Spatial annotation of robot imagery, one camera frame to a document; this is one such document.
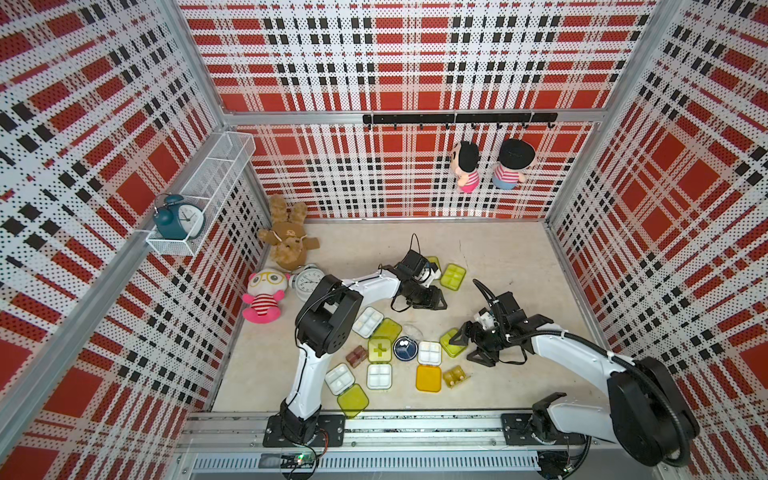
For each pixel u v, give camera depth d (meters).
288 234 1.07
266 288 0.94
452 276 1.03
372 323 0.93
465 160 0.95
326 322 0.54
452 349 0.86
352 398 0.79
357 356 0.84
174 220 0.61
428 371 0.84
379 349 0.86
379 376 0.82
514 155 0.93
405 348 0.86
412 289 0.81
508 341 0.64
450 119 0.88
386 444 0.74
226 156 0.89
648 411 0.41
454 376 0.82
